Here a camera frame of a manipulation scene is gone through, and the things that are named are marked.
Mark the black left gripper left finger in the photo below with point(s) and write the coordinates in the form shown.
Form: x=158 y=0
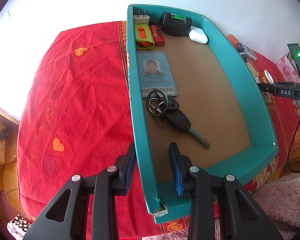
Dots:
x=65 y=215

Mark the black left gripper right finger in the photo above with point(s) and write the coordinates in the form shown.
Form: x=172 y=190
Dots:
x=240 y=216

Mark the grey remote control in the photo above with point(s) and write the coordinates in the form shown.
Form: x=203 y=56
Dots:
x=242 y=49

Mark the teal cardboard box lid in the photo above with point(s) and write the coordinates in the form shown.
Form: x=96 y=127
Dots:
x=221 y=98

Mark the white earbuds case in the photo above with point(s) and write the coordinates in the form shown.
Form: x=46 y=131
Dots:
x=198 y=35

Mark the black car key bunch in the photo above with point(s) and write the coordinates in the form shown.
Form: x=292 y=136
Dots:
x=164 y=107

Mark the black round object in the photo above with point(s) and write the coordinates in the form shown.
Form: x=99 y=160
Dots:
x=175 y=25

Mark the ID card with photo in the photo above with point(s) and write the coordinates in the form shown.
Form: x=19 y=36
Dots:
x=155 y=73

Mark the red lighter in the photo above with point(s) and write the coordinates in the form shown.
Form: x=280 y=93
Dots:
x=157 y=36

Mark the green orange utility knife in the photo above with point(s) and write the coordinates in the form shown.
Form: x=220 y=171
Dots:
x=143 y=37

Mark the white power adapter plug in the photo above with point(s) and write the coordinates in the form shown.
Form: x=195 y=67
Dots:
x=141 y=18

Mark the orange tape roll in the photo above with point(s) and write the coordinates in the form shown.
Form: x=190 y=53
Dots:
x=265 y=77

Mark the pink patterned box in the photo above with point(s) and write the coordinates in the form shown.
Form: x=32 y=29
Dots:
x=287 y=70

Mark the pink fluffy rug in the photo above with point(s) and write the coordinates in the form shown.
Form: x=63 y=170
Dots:
x=280 y=200

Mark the polka dot fabric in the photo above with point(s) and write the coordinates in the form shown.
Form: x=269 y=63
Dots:
x=18 y=226

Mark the red bedspread with hearts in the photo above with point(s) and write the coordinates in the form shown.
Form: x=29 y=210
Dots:
x=77 y=121

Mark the wooden bedside cabinet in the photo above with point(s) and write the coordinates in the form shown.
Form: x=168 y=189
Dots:
x=9 y=200

